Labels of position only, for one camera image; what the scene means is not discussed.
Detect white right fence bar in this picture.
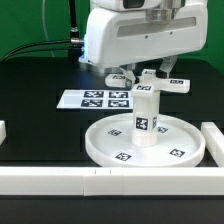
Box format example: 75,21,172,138
201,122,224,168

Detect white cross table base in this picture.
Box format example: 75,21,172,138
105,69,190,97

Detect white front fence bar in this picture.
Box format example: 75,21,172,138
0,167,224,196

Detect black cable connector post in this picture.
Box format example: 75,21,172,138
68,0,79,39

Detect white left fence bar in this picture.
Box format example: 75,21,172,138
0,120,6,145

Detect white fence bar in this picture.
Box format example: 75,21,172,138
0,120,6,145
201,122,224,168
0,167,224,196

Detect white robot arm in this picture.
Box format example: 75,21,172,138
80,0,208,88

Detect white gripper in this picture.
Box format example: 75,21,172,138
85,1,208,89

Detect white round table top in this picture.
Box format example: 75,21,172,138
85,113,205,167

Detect black cable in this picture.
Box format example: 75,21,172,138
0,39,83,64

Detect white marker sheet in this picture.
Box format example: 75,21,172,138
57,90,133,110

